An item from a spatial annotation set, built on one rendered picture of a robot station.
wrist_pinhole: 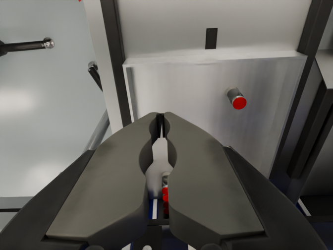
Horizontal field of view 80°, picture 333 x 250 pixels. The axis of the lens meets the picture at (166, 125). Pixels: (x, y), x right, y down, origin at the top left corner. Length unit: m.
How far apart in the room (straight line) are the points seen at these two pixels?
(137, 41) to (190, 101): 0.13
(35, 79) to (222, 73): 1.30
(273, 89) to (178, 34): 0.18
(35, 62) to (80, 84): 0.27
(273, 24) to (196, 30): 0.11
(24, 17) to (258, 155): 1.31
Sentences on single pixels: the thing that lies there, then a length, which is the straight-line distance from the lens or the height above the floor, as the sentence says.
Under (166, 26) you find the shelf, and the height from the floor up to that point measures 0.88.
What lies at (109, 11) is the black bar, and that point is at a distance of 0.31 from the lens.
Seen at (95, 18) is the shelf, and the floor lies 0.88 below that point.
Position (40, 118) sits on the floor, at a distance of 1.65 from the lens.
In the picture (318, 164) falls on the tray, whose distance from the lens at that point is 0.55.
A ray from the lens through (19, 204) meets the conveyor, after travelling 0.69.
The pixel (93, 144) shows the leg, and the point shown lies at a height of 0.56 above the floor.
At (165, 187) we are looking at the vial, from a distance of 0.43.
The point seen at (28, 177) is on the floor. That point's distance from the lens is 2.12.
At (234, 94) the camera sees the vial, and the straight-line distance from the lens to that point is 0.33.
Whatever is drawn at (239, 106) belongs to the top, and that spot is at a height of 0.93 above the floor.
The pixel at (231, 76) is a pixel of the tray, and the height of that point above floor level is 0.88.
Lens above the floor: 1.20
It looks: 58 degrees down
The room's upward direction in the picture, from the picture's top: 180 degrees counter-clockwise
